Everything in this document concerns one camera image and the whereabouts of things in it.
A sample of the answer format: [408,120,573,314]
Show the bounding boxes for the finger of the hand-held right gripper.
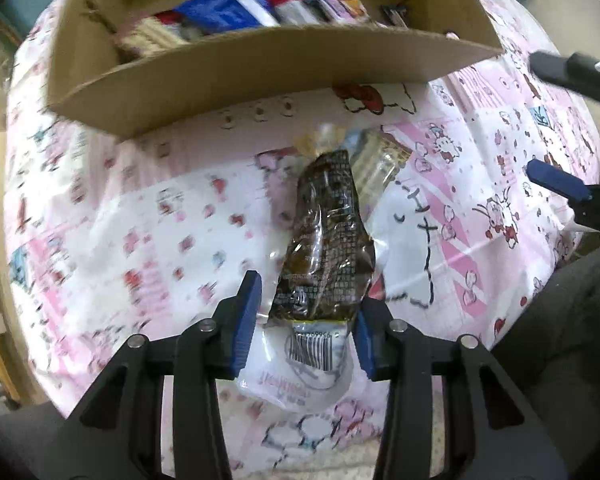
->
[527,50,600,107]
[525,159,600,239]

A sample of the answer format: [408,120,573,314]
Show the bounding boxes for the clear cracker packet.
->
[347,129,414,197]

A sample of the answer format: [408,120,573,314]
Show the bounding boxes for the purple snack packet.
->
[312,0,372,24]

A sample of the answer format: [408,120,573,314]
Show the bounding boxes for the wooden furniture frame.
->
[0,100,27,408]

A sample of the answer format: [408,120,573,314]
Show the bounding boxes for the red white snack packet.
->
[265,0,331,26]

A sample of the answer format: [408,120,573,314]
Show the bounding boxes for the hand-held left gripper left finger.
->
[27,270,263,480]

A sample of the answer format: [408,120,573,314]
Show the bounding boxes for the blue snack packet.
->
[172,0,282,37]

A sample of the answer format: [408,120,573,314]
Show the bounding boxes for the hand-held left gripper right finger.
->
[352,297,568,480]

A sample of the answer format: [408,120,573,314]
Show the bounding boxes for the clear brown snack bag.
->
[236,124,377,415]

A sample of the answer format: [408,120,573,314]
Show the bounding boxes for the person's grey pants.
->
[489,242,600,480]

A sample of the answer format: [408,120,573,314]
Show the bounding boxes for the beige cracker packet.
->
[111,11,192,64]

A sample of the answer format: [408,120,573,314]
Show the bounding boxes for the brown cardboard box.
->
[46,0,506,142]

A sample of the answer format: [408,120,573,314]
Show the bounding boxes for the pink printed blanket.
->
[2,0,600,477]

